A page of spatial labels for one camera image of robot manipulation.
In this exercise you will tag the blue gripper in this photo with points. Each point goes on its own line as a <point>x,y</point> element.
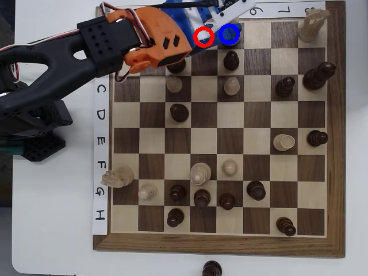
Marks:
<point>198,21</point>

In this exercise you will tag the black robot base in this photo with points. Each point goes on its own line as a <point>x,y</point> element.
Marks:
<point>43,146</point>

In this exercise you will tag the dark wooden chess piece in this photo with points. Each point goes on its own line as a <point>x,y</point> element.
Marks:
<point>212,268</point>

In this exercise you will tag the dark wooden pawn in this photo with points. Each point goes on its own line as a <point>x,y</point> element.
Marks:
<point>179,112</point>
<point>316,138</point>
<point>231,61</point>
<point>227,201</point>
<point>284,86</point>
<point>177,193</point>
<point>175,217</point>

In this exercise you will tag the white paper strip with numbers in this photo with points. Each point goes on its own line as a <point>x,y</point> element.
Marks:
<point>273,11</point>

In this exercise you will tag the light wooden pawn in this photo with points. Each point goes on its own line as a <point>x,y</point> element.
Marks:
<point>230,167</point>
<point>231,86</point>
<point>147,192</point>
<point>174,84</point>

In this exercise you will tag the dark wooden knight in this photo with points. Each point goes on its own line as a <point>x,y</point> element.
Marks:
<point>176,67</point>

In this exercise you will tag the white knight top right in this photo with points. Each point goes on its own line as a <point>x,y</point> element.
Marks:
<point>312,26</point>

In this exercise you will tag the wooden chessboard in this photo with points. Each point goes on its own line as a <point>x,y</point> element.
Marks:
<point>258,115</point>

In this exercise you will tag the light wooden rook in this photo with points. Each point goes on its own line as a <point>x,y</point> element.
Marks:
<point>283,143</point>

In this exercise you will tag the white paper strip with letters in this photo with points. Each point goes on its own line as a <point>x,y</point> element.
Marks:
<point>101,129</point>

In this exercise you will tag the black pawn at G6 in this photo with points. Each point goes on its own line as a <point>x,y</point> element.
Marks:
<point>256,190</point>

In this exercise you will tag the black pawn at G4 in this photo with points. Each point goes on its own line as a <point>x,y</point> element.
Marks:
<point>201,197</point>

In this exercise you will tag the light wooden knight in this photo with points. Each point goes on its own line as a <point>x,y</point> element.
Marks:
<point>120,176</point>

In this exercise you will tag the dark wooden bishop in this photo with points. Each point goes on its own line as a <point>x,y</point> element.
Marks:
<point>286,226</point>

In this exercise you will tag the dark green clamp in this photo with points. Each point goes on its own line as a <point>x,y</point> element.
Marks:
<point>11,149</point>

